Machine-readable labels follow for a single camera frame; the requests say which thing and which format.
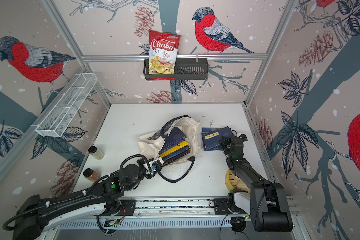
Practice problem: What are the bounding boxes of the cream canvas tote bag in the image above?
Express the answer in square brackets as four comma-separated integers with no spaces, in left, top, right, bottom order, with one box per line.
[138,115,200,164]

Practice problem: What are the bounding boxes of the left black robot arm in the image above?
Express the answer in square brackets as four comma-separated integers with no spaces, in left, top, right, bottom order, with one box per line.
[3,154,164,240]

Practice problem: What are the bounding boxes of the yellow spine book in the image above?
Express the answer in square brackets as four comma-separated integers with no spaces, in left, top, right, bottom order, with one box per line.
[160,141,188,158]

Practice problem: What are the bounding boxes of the yellow bamboo steamer basket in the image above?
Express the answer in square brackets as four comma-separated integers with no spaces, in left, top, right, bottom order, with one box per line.
[225,171,251,194]

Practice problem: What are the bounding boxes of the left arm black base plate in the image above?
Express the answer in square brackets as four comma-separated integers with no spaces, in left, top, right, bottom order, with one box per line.
[120,200,137,217]

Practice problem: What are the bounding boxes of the circuit board under left base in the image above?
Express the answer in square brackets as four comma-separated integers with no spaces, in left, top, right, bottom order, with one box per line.
[104,219,121,229]

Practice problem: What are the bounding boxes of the brown spice jar black lid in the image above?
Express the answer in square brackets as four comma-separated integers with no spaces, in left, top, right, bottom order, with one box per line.
[83,168,101,182]

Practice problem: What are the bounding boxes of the clear spice jar black lid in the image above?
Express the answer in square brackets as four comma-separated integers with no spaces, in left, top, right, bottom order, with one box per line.
[88,146,104,161]

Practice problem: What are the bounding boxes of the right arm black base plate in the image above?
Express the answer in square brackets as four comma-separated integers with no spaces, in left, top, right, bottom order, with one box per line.
[213,198,246,215]

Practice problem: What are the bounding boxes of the black wire wall basket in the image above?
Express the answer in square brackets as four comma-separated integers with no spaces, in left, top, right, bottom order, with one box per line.
[143,58,209,81]

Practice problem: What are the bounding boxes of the Chuba cassava chips bag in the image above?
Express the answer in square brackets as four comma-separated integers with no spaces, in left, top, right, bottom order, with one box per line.
[148,30,181,75]

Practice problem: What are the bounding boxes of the dark blue thin book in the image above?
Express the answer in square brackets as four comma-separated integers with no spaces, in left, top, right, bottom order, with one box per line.
[159,127,186,154]
[202,127,233,151]

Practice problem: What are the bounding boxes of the circuit board under right base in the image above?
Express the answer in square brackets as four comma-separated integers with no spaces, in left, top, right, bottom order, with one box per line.
[231,216,251,224]

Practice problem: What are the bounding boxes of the circuit board under base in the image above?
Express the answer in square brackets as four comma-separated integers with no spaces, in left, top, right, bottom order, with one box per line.
[231,216,251,224]
[104,219,121,229]

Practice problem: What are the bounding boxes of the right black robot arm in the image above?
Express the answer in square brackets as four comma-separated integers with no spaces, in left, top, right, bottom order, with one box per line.
[219,134,293,232]

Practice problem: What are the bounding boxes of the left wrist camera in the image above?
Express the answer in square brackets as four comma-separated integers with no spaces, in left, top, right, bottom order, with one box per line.
[151,158,164,172]

